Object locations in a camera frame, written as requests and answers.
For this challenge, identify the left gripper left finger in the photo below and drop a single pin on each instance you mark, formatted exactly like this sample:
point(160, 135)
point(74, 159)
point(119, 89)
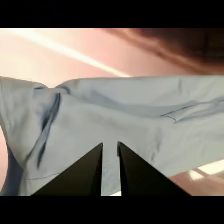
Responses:
point(81, 176)

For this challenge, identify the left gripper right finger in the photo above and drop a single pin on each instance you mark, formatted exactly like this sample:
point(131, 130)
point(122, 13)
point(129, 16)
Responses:
point(143, 176)

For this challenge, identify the light blue shirt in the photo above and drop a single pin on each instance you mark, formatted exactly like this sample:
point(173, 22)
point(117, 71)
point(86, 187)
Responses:
point(133, 110)

